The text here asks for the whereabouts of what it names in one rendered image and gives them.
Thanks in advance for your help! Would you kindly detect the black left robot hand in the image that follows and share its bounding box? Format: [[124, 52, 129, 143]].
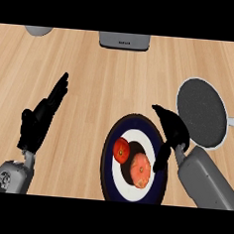
[[16, 67, 70, 158]]

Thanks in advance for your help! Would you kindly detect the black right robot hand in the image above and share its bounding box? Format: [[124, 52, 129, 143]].
[[146, 104, 193, 176]]

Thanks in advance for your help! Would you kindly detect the grey frying pan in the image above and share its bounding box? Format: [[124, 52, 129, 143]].
[[172, 75, 234, 152]]

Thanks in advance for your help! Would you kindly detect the navy and white plate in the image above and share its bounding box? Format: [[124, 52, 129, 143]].
[[97, 110, 174, 206]]

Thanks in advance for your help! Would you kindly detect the red tomato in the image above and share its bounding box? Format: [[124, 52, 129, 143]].
[[111, 136, 132, 166]]

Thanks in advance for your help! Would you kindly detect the grey rounded object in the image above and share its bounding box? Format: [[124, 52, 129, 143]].
[[23, 25, 55, 39]]

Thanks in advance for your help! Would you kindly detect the grey rectangular appliance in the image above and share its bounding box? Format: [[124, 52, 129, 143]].
[[96, 31, 152, 53]]

